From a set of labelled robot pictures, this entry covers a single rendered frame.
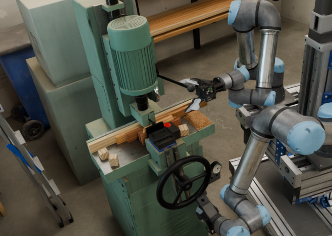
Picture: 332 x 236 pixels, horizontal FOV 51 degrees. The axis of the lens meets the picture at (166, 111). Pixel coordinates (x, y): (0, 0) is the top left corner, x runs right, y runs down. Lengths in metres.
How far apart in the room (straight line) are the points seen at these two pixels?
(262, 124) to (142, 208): 0.81
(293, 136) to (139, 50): 0.69
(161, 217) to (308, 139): 1.00
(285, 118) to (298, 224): 1.10
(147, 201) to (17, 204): 1.42
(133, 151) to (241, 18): 0.80
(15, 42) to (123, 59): 1.78
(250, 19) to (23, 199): 2.17
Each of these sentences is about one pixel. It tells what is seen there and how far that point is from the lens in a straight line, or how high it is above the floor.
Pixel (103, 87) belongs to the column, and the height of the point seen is 1.11.
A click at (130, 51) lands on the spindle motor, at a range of 1.46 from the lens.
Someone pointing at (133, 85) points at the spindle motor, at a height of 1.22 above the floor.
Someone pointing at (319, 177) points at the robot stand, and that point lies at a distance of 1.82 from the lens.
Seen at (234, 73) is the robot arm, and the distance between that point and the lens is 1.66.
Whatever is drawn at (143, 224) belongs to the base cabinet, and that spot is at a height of 0.47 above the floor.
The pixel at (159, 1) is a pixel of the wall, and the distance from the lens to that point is 4.22.
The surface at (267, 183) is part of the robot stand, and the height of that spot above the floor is 0.21.
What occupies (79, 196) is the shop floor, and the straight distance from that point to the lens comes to 2.83.
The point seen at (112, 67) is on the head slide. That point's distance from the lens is 1.66.
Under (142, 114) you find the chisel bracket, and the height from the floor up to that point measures 1.03.
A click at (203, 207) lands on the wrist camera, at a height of 0.81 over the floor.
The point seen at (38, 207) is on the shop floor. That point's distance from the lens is 2.89.
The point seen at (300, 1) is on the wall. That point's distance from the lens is 5.31.
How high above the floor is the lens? 1.97
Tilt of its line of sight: 35 degrees down
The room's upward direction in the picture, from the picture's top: 8 degrees counter-clockwise
